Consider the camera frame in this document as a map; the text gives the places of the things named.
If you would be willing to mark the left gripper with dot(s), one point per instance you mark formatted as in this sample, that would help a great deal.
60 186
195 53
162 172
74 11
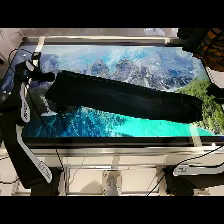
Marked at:
43 76

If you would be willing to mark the black jeans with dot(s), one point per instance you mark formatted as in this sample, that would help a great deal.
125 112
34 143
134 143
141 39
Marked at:
126 98

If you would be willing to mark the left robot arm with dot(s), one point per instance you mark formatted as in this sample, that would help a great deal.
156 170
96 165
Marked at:
25 156

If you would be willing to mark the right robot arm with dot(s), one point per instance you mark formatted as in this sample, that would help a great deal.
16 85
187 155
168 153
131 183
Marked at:
200 181

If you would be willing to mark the black garment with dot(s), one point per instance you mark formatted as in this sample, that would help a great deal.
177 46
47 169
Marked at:
191 37

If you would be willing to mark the checked shirt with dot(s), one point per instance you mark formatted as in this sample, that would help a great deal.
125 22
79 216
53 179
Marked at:
213 50

